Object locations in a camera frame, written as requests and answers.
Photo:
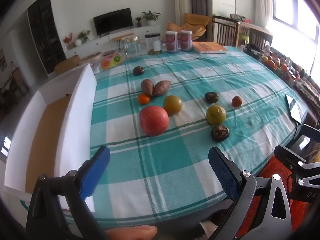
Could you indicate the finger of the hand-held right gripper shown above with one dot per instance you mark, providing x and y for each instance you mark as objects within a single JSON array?
[
  {"x": 312, "y": 130},
  {"x": 287, "y": 156}
]

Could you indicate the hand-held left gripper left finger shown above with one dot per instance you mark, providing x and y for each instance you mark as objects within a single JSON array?
[{"x": 96, "y": 170}]

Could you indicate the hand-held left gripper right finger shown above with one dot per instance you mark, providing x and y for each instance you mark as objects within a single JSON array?
[{"x": 222, "y": 170}]

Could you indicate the wrinkled dark passion fruit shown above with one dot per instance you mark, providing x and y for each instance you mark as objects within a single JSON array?
[{"x": 220, "y": 133}]

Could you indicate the yellow-green round fruit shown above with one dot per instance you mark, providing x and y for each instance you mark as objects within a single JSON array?
[
  {"x": 216, "y": 115},
  {"x": 172, "y": 105}
]

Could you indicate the small red fruit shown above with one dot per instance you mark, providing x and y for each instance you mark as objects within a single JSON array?
[{"x": 236, "y": 101}]

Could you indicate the white cardboard box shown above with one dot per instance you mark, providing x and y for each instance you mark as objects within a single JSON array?
[{"x": 80, "y": 100}]

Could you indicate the dark smooth passion fruit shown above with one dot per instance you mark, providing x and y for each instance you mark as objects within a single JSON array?
[
  {"x": 138, "y": 70},
  {"x": 211, "y": 97}
]

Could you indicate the red apple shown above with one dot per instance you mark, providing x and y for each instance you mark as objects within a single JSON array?
[{"x": 153, "y": 120}]

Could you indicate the small orange tangerine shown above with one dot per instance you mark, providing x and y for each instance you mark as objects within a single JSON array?
[{"x": 143, "y": 99}]

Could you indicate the purple sweet potato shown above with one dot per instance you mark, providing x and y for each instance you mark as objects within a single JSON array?
[
  {"x": 161, "y": 88},
  {"x": 147, "y": 86}
]

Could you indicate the person's left hand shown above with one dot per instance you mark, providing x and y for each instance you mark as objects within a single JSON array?
[{"x": 132, "y": 233}]

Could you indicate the red patterned cloth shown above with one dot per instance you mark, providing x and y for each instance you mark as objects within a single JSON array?
[{"x": 270, "y": 165}]

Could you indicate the black smartphone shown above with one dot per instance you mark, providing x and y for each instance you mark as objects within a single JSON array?
[{"x": 293, "y": 108}]

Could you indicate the teal checked tablecloth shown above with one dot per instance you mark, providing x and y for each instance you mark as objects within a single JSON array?
[{"x": 175, "y": 175}]

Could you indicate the pile of assorted fruit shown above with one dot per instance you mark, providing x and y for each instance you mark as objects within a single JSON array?
[{"x": 272, "y": 62}]

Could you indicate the fruit print box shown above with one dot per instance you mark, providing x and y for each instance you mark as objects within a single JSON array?
[{"x": 111, "y": 61}]

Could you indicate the window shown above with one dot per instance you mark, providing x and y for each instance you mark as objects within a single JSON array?
[{"x": 295, "y": 17}]

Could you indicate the green stool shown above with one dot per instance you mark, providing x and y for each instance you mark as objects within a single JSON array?
[{"x": 243, "y": 38}]

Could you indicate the orange book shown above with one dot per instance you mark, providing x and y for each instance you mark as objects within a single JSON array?
[{"x": 208, "y": 48}]

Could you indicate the glass jar with gold lid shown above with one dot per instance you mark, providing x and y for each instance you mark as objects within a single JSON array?
[{"x": 131, "y": 47}]

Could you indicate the white television cabinet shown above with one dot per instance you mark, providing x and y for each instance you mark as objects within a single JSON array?
[{"x": 95, "y": 42}]

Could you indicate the red flower arrangement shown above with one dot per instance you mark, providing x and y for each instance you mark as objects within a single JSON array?
[{"x": 67, "y": 39}]

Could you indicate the purple printed can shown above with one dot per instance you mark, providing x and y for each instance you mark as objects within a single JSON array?
[
  {"x": 171, "y": 41},
  {"x": 186, "y": 40}
]

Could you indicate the leafy plant in white vase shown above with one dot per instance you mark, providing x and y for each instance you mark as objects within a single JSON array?
[{"x": 82, "y": 36}]

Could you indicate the round wooden coffee table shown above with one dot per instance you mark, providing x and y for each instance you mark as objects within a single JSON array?
[{"x": 122, "y": 37}]

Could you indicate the white sheer curtain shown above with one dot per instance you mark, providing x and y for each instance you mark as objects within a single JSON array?
[{"x": 262, "y": 2}]

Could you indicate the clear jar with black lid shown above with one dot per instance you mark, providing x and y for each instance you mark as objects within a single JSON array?
[{"x": 153, "y": 43}]

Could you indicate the dark wooden chair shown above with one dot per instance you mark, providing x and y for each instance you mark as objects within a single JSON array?
[{"x": 225, "y": 21}]

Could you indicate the dark tall cabinet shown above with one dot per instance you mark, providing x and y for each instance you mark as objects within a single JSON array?
[{"x": 46, "y": 30}]

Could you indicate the black television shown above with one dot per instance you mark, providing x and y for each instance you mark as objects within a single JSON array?
[{"x": 112, "y": 21}]

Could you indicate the small green potted plant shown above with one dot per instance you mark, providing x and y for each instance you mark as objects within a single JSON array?
[{"x": 138, "y": 21}]

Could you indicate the large green potted plant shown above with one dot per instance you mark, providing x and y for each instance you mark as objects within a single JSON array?
[{"x": 150, "y": 16}]

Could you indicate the white patterned curtain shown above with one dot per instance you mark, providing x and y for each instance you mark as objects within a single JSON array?
[{"x": 181, "y": 2}]

